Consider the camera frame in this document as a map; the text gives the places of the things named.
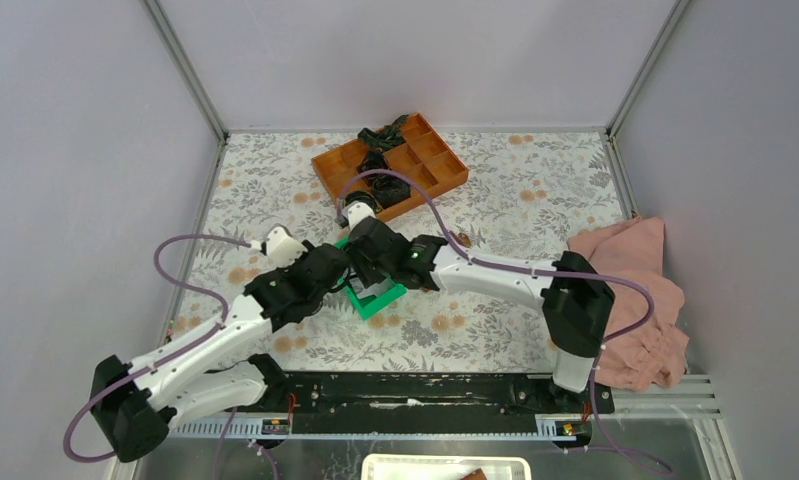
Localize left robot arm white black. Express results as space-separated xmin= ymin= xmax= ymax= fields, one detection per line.
xmin=63 ymin=226 xmax=351 ymax=463

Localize pink crumpled cloth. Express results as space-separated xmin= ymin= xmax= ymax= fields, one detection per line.
xmin=564 ymin=216 xmax=692 ymax=391

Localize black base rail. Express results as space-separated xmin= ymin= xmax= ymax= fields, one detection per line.
xmin=243 ymin=371 xmax=615 ymax=436

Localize green plastic card box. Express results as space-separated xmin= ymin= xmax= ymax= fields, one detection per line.
xmin=331 ymin=237 xmax=407 ymax=320

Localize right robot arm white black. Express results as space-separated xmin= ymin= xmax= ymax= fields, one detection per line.
xmin=340 ymin=202 xmax=615 ymax=412

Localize orange wooden compartment tray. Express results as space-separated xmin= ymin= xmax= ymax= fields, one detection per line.
xmin=312 ymin=113 xmax=469 ymax=222

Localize black items in tray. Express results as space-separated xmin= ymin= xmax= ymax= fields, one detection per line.
xmin=356 ymin=114 xmax=410 ymax=209

